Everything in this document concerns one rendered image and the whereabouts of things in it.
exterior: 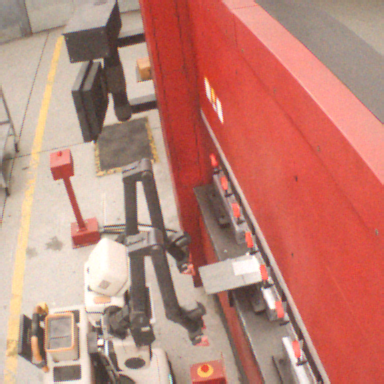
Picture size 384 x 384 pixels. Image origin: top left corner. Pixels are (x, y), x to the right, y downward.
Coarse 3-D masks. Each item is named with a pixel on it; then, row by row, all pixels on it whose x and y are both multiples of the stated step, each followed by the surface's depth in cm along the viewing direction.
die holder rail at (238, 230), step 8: (216, 176) 317; (216, 184) 313; (224, 192) 305; (224, 200) 299; (224, 208) 304; (232, 208) 293; (232, 216) 288; (232, 224) 292; (240, 224) 283; (240, 232) 282; (240, 240) 285
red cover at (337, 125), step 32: (224, 0) 173; (224, 32) 183; (256, 32) 147; (288, 32) 145; (256, 64) 153; (288, 64) 129; (320, 64) 127; (288, 96) 132; (320, 96) 115; (352, 96) 114; (320, 128) 115; (352, 128) 104; (352, 160) 101; (352, 192) 105
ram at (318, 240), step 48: (192, 0) 235; (192, 48) 271; (240, 96) 193; (240, 144) 214; (288, 144) 149; (240, 192) 240; (288, 192) 161; (336, 192) 119; (288, 240) 174; (336, 240) 126; (288, 288) 188; (336, 288) 133; (336, 336) 141
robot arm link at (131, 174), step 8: (144, 160) 223; (128, 168) 222; (136, 168) 220; (144, 168) 218; (152, 168) 221; (128, 176) 218; (136, 176) 219; (152, 176) 220; (128, 184) 221; (136, 184) 224; (128, 192) 225; (136, 192) 226; (128, 200) 227; (136, 200) 228; (128, 208) 230; (136, 208) 231; (128, 216) 232; (136, 216) 233; (128, 224) 235; (136, 224) 236; (128, 232) 237; (136, 232) 238
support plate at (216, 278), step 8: (248, 256) 260; (216, 264) 259; (224, 264) 258; (200, 272) 256; (208, 272) 255; (216, 272) 254; (224, 272) 254; (232, 272) 253; (256, 272) 251; (208, 280) 251; (216, 280) 251; (224, 280) 250; (232, 280) 249; (240, 280) 249; (248, 280) 248; (256, 280) 247; (208, 288) 247; (216, 288) 247; (224, 288) 246; (232, 288) 246
